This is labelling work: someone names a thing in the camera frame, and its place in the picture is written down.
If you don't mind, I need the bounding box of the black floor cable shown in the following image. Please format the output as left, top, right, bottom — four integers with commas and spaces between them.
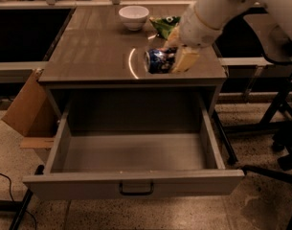
0, 169, 38, 230

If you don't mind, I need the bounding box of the black office chair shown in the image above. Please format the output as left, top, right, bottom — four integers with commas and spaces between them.
240, 12, 292, 230

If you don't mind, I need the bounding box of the black table leg right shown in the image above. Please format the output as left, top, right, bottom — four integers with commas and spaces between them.
213, 111, 237, 165

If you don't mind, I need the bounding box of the black table leg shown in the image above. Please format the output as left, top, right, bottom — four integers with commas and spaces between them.
0, 165, 45, 230
213, 111, 237, 165

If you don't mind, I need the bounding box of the grey open drawer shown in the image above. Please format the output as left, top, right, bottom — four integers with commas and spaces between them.
23, 90, 244, 200

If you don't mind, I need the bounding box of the blue pepsi can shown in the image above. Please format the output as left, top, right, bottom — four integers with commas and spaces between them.
145, 47, 177, 74

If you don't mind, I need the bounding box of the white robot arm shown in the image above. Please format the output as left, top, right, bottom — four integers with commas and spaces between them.
167, 0, 292, 73

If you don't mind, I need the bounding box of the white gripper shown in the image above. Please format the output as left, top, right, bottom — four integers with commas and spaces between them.
164, 7, 222, 73

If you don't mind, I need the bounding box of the grey cabinet counter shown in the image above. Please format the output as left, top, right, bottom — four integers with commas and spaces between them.
39, 5, 226, 115

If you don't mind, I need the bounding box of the black table leg left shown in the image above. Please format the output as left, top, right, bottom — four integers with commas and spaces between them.
0, 165, 45, 230

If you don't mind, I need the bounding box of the brown cardboard piece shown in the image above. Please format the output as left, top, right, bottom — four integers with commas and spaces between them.
2, 69, 57, 150

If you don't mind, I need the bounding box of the green chip bag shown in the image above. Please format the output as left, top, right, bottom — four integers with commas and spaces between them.
149, 16, 180, 39

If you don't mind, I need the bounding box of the black drawer handle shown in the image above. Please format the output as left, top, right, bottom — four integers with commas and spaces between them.
119, 182, 154, 196

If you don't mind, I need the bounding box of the white ceramic bowl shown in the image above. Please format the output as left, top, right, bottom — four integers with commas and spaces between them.
119, 6, 149, 31

